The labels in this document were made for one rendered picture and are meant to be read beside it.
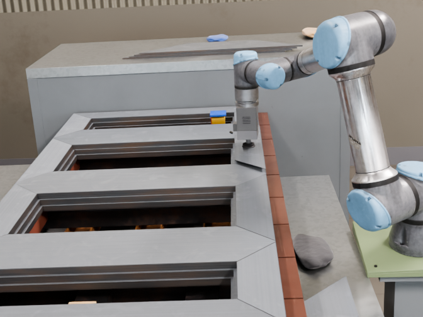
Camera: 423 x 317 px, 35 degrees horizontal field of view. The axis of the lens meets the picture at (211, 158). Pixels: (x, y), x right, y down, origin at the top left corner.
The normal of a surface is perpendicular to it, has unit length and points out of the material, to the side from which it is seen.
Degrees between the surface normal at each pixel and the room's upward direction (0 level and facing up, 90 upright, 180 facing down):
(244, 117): 90
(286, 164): 90
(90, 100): 90
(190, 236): 0
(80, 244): 0
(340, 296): 0
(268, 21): 90
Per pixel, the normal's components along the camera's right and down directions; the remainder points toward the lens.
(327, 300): -0.05, -0.94
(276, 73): 0.52, 0.25
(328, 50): -0.87, 0.14
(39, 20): -0.06, 0.33
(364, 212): -0.81, 0.40
